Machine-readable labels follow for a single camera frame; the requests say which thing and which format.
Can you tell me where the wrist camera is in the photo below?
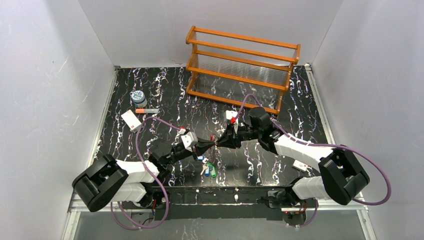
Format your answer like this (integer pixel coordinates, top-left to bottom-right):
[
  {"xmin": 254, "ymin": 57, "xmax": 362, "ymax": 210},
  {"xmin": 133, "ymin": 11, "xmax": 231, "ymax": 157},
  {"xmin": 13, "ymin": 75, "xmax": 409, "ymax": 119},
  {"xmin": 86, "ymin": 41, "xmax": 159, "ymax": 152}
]
[
  {"xmin": 178, "ymin": 127, "xmax": 198, "ymax": 152},
  {"xmin": 225, "ymin": 110, "xmax": 239, "ymax": 132}
]

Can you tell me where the orange grey marker pen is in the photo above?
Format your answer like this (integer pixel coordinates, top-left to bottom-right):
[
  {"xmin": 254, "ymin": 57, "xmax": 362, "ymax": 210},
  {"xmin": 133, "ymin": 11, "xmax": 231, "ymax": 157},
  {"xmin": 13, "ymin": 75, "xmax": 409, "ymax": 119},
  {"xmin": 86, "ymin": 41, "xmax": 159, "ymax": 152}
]
[{"xmin": 135, "ymin": 108, "xmax": 159, "ymax": 114}]

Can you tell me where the green tag key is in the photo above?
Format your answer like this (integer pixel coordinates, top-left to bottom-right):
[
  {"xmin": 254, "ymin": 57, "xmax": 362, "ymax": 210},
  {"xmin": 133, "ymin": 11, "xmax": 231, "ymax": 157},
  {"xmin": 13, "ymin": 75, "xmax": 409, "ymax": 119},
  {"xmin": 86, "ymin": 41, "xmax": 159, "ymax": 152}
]
[{"xmin": 210, "ymin": 166, "xmax": 217, "ymax": 178}]

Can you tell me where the orange wooden shelf rack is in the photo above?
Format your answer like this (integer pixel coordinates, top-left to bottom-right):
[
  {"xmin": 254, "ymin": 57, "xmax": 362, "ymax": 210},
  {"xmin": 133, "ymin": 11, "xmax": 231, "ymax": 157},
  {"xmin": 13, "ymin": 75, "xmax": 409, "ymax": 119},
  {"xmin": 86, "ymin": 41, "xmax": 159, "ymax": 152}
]
[{"xmin": 185, "ymin": 25, "xmax": 301, "ymax": 115}]

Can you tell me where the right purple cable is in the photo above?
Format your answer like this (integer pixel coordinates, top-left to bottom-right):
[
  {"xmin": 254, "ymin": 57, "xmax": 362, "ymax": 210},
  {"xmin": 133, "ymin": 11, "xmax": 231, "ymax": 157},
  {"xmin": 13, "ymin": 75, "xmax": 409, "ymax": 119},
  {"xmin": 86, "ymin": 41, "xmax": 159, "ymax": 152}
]
[{"xmin": 233, "ymin": 94, "xmax": 392, "ymax": 229}]

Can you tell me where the white card box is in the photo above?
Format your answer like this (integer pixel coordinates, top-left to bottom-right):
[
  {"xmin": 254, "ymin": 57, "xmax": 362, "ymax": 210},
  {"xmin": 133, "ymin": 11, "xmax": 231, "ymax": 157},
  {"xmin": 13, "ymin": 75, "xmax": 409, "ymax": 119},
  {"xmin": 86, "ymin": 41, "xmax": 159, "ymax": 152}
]
[{"xmin": 120, "ymin": 110, "xmax": 142, "ymax": 133}]

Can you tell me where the blue white round jar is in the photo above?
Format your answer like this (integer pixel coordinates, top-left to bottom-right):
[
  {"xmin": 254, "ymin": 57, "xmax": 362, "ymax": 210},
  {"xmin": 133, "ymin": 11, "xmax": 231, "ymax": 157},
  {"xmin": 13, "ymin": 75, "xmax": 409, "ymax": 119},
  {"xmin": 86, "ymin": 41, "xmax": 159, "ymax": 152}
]
[{"xmin": 130, "ymin": 90, "xmax": 147, "ymax": 109}]

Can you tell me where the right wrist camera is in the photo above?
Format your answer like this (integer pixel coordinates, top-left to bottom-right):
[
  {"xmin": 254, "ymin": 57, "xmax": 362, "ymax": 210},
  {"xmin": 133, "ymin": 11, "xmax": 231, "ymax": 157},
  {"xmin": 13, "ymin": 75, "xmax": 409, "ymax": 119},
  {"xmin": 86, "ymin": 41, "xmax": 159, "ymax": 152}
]
[{"xmin": 225, "ymin": 110, "xmax": 239, "ymax": 132}]

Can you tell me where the small white box right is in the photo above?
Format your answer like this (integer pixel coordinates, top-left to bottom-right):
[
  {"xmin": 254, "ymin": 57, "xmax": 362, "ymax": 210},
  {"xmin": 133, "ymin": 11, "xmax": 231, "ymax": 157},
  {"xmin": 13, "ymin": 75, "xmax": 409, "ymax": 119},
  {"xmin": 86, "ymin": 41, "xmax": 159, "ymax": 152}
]
[{"xmin": 292, "ymin": 160, "xmax": 308, "ymax": 172}]

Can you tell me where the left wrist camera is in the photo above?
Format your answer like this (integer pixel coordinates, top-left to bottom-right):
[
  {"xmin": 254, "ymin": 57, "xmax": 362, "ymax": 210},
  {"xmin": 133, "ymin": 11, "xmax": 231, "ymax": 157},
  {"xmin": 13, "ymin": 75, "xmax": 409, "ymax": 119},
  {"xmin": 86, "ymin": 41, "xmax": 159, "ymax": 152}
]
[{"xmin": 178, "ymin": 127, "xmax": 198, "ymax": 152}]

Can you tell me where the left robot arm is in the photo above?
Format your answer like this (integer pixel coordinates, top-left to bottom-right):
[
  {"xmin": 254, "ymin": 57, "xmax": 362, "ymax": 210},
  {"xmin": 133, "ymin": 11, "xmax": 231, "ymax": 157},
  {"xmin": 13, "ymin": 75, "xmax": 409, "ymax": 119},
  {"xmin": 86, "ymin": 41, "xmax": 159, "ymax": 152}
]
[{"xmin": 71, "ymin": 138, "xmax": 215, "ymax": 212}]

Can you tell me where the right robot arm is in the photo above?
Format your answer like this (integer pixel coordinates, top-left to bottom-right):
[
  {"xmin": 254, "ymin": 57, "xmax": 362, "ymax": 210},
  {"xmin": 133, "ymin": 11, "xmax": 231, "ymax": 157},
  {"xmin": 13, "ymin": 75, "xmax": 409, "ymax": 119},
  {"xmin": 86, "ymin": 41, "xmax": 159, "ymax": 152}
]
[{"xmin": 216, "ymin": 107, "xmax": 370, "ymax": 206}]

